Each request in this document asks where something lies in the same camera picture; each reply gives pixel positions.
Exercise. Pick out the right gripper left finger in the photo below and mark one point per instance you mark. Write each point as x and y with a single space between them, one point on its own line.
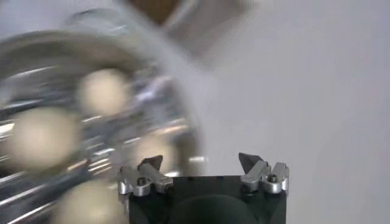
152 175

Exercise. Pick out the white steamed baozi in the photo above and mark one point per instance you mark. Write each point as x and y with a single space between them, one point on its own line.
103 91
39 138
88 204
153 150

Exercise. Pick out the stainless steel steamer basket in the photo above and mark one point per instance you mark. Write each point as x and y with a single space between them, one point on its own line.
45 76

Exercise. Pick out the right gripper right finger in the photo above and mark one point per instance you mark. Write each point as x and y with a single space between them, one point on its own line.
257 173

